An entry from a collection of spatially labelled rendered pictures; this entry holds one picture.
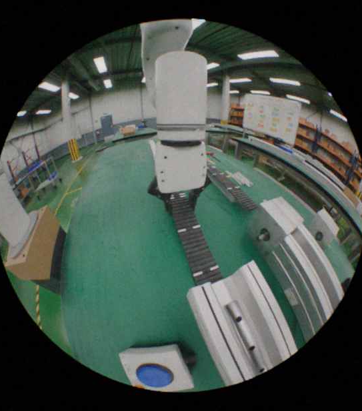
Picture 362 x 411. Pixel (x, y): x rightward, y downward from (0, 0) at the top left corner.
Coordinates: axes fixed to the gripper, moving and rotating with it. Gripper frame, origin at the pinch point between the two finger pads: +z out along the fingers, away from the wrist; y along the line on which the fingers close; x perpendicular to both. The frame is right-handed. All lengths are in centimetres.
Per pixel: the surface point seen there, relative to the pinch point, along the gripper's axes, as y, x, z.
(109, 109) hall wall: 261, -1061, -173
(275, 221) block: -14.0, 15.8, -5.2
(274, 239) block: -14.0, 18.2, -2.2
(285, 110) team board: -262, -127, -85
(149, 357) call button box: 12.7, 28.2, -2.1
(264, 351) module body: -2.0, 35.7, -0.6
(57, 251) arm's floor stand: 42.3, 4.0, 5.8
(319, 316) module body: -15.0, 40.2, -2.0
